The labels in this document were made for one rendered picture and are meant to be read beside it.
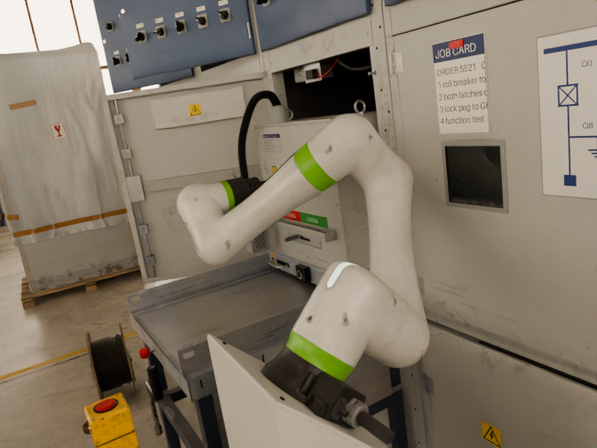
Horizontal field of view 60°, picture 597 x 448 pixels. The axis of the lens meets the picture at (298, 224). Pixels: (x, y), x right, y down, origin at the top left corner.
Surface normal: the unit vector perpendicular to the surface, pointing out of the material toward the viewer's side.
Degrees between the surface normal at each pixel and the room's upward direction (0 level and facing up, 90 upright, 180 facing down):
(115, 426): 90
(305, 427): 90
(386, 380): 90
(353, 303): 66
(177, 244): 90
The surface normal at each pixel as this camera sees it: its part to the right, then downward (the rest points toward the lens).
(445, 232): -0.85, 0.24
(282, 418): 0.47, 0.13
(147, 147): 0.08, 0.21
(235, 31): -0.45, 0.27
